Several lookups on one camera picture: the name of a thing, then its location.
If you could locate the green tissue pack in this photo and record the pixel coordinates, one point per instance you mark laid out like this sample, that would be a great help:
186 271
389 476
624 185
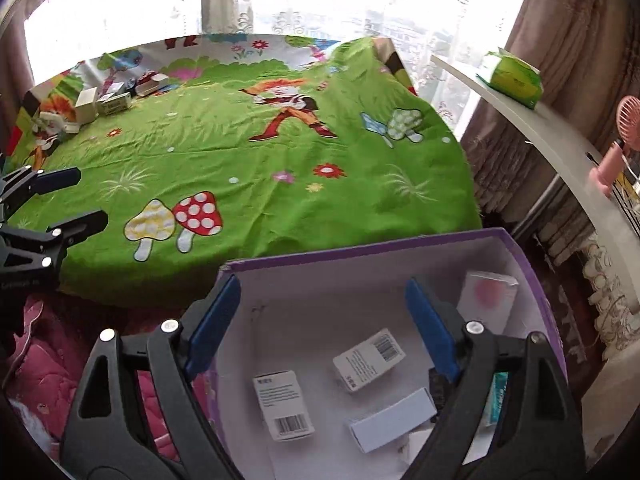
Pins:
515 82

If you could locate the white box with pink print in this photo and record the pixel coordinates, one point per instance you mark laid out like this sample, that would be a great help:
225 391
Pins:
487 300

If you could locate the white lace curtain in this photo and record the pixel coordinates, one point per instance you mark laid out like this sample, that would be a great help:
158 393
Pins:
300 5

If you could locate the red toy truck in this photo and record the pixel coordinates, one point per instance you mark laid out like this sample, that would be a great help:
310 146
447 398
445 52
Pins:
145 78

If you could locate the teal box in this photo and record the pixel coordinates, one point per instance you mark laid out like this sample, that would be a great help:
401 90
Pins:
499 400

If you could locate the white box with barcode label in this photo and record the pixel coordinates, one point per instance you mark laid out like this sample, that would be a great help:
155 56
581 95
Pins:
115 105

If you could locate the purple storage box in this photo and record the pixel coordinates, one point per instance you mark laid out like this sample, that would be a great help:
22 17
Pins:
350 285

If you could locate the small silver-white box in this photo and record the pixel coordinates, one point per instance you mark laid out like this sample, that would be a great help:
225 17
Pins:
417 442

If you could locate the silver box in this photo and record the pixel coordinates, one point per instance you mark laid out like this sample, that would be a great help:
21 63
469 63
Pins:
114 87

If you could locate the long white box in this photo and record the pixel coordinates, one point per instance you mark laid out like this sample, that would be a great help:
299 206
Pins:
152 89

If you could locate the printed green bed sheet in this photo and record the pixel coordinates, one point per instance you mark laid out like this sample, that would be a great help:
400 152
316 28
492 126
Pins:
275 160

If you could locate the white box with grey lettering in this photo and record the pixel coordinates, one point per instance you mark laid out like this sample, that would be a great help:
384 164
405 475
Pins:
282 405

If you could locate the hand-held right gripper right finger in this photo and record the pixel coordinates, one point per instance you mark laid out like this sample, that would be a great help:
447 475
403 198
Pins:
432 330

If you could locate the brown curtain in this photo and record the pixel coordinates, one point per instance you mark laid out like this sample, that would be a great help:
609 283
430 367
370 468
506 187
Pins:
12 85
565 25

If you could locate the pink handheld fan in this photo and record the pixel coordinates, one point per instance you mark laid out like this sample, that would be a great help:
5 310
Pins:
607 170

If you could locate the small white box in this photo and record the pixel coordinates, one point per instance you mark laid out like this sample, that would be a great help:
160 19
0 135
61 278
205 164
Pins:
395 417

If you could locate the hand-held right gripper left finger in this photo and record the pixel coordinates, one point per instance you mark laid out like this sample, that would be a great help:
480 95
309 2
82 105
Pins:
212 330

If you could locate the white shelf board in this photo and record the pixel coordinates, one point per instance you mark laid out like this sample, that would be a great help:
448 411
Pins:
565 145

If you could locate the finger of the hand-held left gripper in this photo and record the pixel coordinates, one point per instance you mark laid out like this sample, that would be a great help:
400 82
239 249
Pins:
82 224
60 180

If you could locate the tall white box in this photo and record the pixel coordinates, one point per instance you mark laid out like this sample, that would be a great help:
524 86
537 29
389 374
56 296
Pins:
86 105

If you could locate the pink quilted blanket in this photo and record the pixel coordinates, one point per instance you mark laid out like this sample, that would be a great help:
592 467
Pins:
35 360

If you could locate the white box with open flap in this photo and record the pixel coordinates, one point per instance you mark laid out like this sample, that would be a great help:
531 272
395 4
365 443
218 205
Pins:
60 122

